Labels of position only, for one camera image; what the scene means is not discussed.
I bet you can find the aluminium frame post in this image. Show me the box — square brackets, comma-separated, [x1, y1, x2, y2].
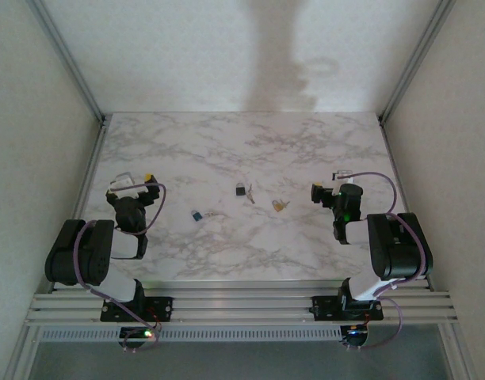
[438, 324, 477, 380]
[26, 0, 108, 124]
[4, 326, 41, 380]
[378, 0, 458, 124]

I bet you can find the grey slotted cable duct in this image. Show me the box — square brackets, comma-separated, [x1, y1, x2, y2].
[40, 325, 343, 344]

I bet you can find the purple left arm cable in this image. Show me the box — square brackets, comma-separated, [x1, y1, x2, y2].
[74, 181, 168, 353]

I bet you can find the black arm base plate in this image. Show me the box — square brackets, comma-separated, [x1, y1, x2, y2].
[99, 295, 175, 323]
[311, 294, 385, 322]

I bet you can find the black controller board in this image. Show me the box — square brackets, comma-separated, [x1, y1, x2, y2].
[119, 326, 161, 353]
[341, 324, 371, 352]

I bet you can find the wide aluminium base rail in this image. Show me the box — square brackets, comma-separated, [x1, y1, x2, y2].
[26, 279, 460, 328]

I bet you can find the narrow aluminium table rail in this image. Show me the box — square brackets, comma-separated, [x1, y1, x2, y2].
[48, 116, 110, 294]

